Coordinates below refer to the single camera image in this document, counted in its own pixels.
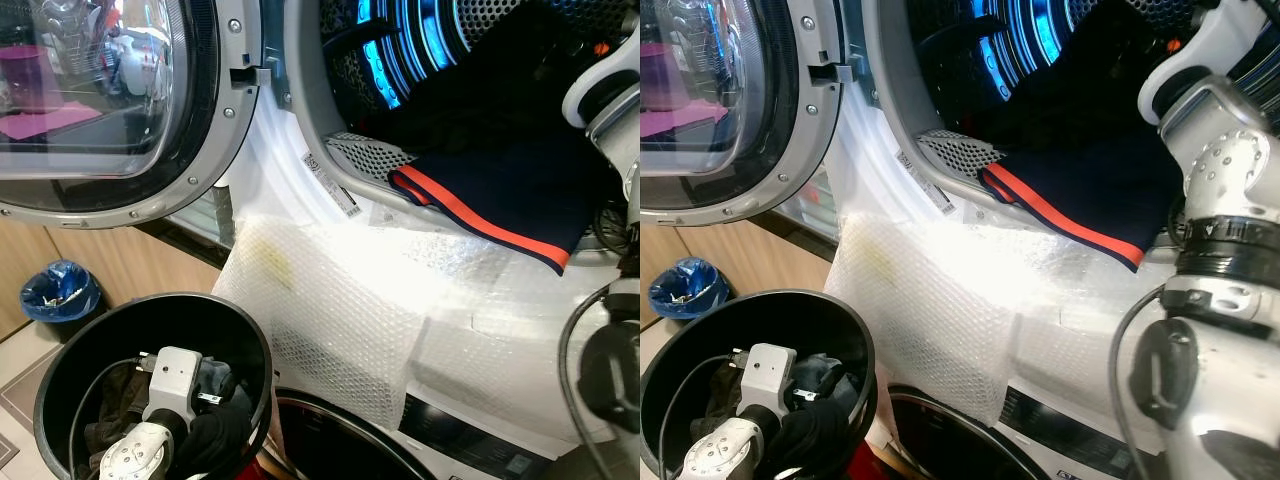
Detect navy garment with orange stripe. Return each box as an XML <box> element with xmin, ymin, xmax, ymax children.
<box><xmin>978</xmin><ymin>150</ymin><xmax>1186</xmax><ymax>273</ymax></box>
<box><xmin>388</xmin><ymin>140</ymin><xmax>626</xmax><ymax>276</ymax></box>

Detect bin with blue bag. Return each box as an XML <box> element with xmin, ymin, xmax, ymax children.
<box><xmin>648</xmin><ymin>257</ymin><xmax>719</xmax><ymax>321</ymax></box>
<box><xmin>20</xmin><ymin>260</ymin><xmax>104</xmax><ymax>323</ymax></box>

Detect round glass dryer door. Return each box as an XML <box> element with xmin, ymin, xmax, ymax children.
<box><xmin>640</xmin><ymin>0</ymin><xmax>863</xmax><ymax>229</ymax></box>
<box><xmin>0</xmin><ymin>0</ymin><xmax>266</xmax><ymax>229</ymax></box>

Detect olive brown garment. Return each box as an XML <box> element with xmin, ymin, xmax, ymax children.
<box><xmin>85</xmin><ymin>362</ymin><xmax>151</xmax><ymax>456</ymax></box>
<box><xmin>700</xmin><ymin>360</ymin><xmax>746</xmax><ymax>446</ymax></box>

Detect black round laundry bucket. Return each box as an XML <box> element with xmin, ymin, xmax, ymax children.
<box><xmin>640</xmin><ymin>290</ymin><xmax>879</xmax><ymax>480</ymax></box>
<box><xmin>33</xmin><ymin>292</ymin><xmax>274</xmax><ymax>480</ymax></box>

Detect blue grey garment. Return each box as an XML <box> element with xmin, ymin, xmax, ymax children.
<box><xmin>198</xmin><ymin>358</ymin><xmax>241</xmax><ymax>401</ymax></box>
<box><xmin>795</xmin><ymin>352</ymin><xmax>851</xmax><ymax>401</ymax></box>

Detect white dryer housing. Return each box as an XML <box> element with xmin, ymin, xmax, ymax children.
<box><xmin>215</xmin><ymin>0</ymin><xmax>641</xmax><ymax>331</ymax></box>
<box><xmin>825</xmin><ymin>0</ymin><xmax>1201</xmax><ymax>331</ymax></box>

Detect black garment with red trim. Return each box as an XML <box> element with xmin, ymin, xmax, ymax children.
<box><xmin>175</xmin><ymin>385</ymin><xmax>259</xmax><ymax>479</ymax></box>
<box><xmin>765</xmin><ymin>390</ymin><xmax>866</xmax><ymax>479</ymax></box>

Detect grey perforated lint filter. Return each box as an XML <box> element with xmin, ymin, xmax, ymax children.
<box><xmin>325</xmin><ymin>130</ymin><xmax>421</xmax><ymax>186</ymax></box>
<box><xmin>915</xmin><ymin>128</ymin><xmax>1011</xmax><ymax>181</ymax></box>

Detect white barcode label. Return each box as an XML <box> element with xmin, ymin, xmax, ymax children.
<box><xmin>302</xmin><ymin>152</ymin><xmax>361</xmax><ymax>219</ymax></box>
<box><xmin>895</xmin><ymin>150</ymin><xmax>956</xmax><ymax>216</ymax></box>

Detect clear bubble wrap sheet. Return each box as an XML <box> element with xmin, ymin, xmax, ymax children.
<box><xmin>825</xmin><ymin>215</ymin><xmax>1201</xmax><ymax>431</ymax></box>
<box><xmin>212</xmin><ymin>215</ymin><xmax>641</xmax><ymax>431</ymax></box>

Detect perforated steel dryer drum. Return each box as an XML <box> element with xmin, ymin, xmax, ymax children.
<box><xmin>320</xmin><ymin>0</ymin><xmax>601</xmax><ymax>141</ymax></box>
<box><xmin>905</xmin><ymin>0</ymin><xmax>1216</xmax><ymax>141</ymax></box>

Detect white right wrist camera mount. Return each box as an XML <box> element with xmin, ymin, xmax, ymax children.
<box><xmin>562</xmin><ymin>30</ymin><xmax>641</xmax><ymax>126</ymax></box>
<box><xmin>1138</xmin><ymin>0</ymin><xmax>1280</xmax><ymax>113</ymax></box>

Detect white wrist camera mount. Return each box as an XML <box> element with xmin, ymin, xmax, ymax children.
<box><xmin>1138</xmin><ymin>0</ymin><xmax>1280</xmax><ymax>113</ymax></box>
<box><xmin>562</xmin><ymin>30</ymin><xmax>641</xmax><ymax>126</ymax></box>
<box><xmin>143</xmin><ymin>346</ymin><xmax>206</xmax><ymax>421</ymax></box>
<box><xmin>737</xmin><ymin>343</ymin><xmax>798</xmax><ymax>413</ymax></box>

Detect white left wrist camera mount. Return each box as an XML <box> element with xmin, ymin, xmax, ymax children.
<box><xmin>143</xmin><ymin>346</ymin><xmax>206</xmax><ymax>421</ymax></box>
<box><xmin>737</xmin><ymin>343</ymin><xmax>798</xmax><ymax>413</ymax></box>

